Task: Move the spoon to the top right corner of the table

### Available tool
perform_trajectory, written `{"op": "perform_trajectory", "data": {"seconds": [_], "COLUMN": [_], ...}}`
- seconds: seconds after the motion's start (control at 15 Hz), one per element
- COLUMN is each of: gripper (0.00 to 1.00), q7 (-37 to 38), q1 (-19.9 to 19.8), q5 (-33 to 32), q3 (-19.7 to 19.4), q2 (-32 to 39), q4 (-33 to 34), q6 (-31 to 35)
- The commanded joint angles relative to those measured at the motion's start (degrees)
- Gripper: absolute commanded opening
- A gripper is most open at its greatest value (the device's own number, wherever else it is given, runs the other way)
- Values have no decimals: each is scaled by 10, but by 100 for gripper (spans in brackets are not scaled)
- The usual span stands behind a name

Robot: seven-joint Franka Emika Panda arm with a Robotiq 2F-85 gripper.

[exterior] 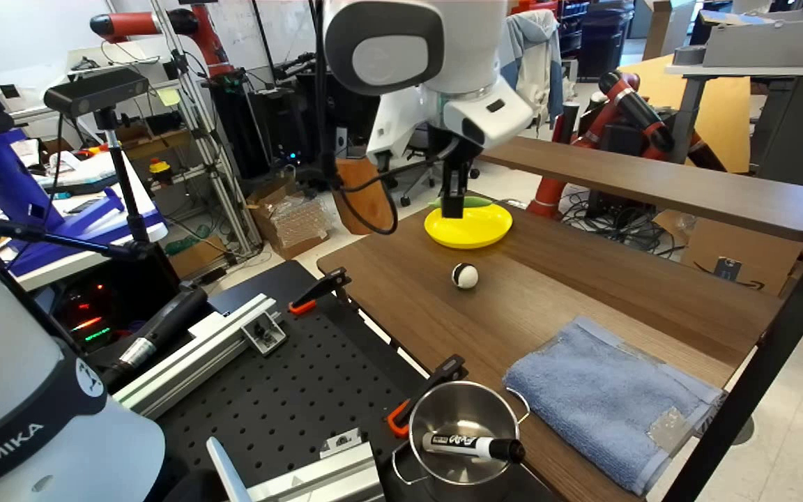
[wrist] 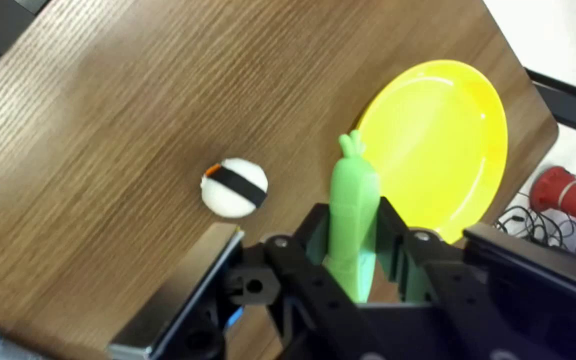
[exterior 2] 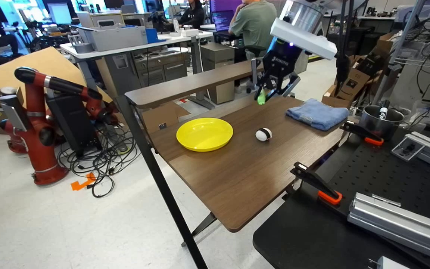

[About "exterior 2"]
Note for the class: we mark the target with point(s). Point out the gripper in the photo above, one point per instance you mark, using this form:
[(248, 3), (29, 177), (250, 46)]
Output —
[(283, 59)]

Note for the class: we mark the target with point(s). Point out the green spoon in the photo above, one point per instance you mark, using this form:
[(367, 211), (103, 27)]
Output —
[(261, 98)]

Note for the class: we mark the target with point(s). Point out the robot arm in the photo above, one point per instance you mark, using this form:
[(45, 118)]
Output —
[(301, 14)]

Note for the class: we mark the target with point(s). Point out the blue towel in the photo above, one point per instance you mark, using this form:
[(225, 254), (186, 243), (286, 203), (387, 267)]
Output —
[(317, 114)]

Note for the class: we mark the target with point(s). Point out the black and white ball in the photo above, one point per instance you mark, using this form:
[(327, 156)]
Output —
[(263, 135)]

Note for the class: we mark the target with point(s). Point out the beige drawer cabinet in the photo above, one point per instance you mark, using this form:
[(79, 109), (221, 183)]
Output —
[(218, 56)]

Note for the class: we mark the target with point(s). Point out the stack of cardboard boxes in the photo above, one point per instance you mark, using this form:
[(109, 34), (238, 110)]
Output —
[(353, 82)]

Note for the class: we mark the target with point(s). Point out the laptop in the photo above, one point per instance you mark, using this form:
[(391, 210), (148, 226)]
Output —
[(222, 19)]

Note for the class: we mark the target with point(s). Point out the yellow plate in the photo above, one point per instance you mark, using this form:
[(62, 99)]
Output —
[(204, 134)]

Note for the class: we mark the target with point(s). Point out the black clamp with orange grips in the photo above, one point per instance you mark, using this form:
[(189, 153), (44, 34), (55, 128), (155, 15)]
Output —
[(314, 180), (360, 131)]

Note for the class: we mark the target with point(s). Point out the black and white marker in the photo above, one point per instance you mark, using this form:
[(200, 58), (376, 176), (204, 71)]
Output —
[(383, 111)]

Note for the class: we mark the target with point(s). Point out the metal pot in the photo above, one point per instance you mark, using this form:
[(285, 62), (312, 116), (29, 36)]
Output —
[(379, 126)]

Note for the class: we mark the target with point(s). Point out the toy kitchen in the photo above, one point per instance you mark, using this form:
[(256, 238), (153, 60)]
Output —
[(161, 67)]

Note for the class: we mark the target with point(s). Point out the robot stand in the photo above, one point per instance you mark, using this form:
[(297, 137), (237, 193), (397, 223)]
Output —
[(371, 179)]

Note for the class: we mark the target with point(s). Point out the white standing desk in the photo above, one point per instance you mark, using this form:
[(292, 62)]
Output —
[(121, 63)]

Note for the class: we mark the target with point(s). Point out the aluminium profile with end plate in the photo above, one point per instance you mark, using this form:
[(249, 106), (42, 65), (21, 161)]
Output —
[(429, 151)]

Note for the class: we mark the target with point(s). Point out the grey plastic bin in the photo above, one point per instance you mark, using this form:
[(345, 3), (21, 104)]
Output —
[(112, 37)]

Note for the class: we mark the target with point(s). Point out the long aluminium profile bar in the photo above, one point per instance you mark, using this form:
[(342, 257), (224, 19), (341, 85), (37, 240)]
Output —
[(398, 222)]

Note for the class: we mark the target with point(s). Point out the black computer case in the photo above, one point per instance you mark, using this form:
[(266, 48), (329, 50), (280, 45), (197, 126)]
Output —
[(71, 121)]

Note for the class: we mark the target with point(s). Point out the white box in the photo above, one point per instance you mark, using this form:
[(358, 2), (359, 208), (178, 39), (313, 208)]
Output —
[(388, 263)]

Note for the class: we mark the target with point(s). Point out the monitor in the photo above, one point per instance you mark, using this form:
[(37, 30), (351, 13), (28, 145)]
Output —
[(59, 13)]

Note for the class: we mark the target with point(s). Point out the cardboard sheet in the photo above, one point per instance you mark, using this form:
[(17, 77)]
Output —
[(47, 65)]

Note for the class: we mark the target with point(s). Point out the red robot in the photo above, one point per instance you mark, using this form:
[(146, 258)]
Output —
[(37, 130)]

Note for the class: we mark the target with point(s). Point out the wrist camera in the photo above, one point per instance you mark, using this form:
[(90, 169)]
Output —
[(304, 38)]

